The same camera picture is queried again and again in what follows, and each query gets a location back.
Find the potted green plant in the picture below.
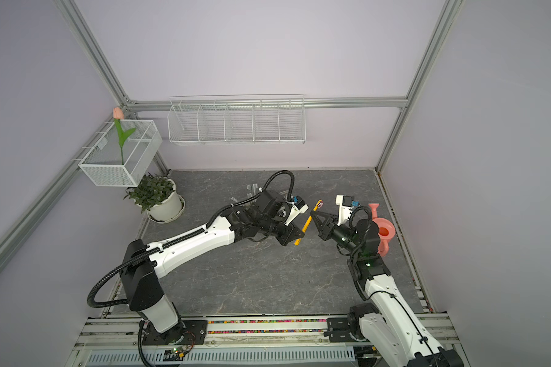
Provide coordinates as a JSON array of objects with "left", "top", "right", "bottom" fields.
[{"left": 124, "top": 174, "right": 185, "bottom": 223}]

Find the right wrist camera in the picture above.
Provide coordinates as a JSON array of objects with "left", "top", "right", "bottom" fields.
[{"left": 335, "top": 195, "right": 359, "bottom": 226}]

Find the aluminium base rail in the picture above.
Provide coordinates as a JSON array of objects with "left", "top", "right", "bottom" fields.
[{"left": 67, "top": 309, "right": 468, "bottom": 366}]

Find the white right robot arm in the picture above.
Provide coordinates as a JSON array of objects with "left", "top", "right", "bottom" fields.
[{"left": 311, "top": 206, "right": 464, "bottom": 366}]

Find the pink watering can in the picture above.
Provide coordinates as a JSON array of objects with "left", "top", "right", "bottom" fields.
[{"left": 368, "top": 203, "right": 396, "bottom": 257}]

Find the beige toothbrush holder tray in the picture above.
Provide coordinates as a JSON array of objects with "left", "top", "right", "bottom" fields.
[{"left": 234, "top": 188, "right": 290, "bottom": 218}]

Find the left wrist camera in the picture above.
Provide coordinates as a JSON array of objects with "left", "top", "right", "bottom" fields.
[{"left": 285, "top": 196, "right": 309, "bottom": 226}]

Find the yellow toothbrush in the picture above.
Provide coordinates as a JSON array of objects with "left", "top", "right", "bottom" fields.
[{"left": 294, "top": 200, "right": 324, "bottom": 246}]

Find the artificial pink tulip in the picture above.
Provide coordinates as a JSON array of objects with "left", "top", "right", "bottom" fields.
[{"left": 113, "top": 107, "right": 136, "bottom": 165}]

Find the long white wire shelf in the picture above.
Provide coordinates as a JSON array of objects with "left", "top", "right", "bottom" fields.
[{"left": 167, "top": 94, "right": 307, "bottom": 145}]

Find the white wire basket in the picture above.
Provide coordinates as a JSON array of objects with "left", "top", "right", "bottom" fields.
[{"left": 78, "top": 119, "right": 162, "bottom": 187}]

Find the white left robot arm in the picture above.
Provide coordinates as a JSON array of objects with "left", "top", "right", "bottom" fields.
[{"left": 87, "top": 190, "right": 309, "bottom": 333}]

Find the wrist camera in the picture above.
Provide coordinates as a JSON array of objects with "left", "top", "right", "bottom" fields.
[
  {"left": 285, "top": 196, "right": 309, "bottom": 226},
  {"left": 335, "top": 195, "right": 359, "bottom": 226}
]

